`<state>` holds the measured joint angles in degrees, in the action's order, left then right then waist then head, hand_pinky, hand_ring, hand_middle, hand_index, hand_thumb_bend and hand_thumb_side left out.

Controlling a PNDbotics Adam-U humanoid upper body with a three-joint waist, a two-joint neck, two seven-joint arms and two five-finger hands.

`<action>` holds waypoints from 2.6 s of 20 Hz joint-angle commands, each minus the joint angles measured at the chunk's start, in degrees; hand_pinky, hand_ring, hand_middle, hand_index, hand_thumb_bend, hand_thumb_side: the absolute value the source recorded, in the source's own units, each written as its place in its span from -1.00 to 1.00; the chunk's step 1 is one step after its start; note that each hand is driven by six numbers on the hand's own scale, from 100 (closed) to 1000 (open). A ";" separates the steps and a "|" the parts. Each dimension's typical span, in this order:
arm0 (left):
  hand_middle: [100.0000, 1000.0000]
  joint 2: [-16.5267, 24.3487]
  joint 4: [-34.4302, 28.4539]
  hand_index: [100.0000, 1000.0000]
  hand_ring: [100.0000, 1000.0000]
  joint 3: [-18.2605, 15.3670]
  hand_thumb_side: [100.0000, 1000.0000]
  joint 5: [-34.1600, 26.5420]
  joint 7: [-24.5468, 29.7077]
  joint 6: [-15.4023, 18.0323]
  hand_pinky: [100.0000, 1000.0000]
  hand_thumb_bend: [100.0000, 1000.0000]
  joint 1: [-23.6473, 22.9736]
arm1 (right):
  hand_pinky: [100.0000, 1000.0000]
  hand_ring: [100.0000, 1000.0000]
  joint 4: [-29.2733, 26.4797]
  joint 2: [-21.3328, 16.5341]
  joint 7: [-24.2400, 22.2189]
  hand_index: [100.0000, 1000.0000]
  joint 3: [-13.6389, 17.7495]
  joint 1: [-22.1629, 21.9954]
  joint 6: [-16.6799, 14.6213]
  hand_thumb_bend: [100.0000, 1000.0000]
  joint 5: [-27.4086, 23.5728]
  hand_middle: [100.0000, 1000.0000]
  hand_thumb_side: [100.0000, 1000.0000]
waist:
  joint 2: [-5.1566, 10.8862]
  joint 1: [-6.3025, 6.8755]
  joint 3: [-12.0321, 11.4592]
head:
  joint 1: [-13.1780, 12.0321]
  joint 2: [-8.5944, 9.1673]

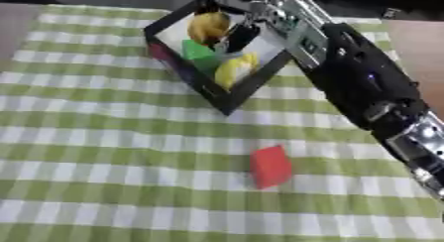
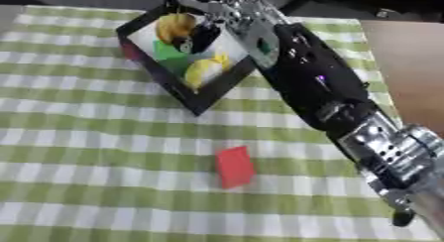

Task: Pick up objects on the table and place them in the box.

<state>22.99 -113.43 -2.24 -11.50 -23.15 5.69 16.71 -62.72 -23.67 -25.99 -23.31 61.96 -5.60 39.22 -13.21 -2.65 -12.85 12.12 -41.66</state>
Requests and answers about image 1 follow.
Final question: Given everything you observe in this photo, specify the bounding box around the black box with white inside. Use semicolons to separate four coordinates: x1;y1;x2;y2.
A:
142;0;295;117

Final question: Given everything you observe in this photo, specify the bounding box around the orange-yellow toy fruit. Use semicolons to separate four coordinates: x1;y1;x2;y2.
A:
185;11;233;46

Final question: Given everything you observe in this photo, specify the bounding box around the yellow toy fruit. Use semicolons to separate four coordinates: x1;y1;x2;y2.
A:
213;52;261;91

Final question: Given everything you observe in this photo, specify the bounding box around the red block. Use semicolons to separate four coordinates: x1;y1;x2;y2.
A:
248;144;295;190

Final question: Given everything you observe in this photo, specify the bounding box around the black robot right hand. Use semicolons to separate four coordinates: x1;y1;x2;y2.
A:
211;0;286;55

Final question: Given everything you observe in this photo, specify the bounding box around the green block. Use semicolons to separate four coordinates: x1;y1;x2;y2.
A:
180;38;224;75

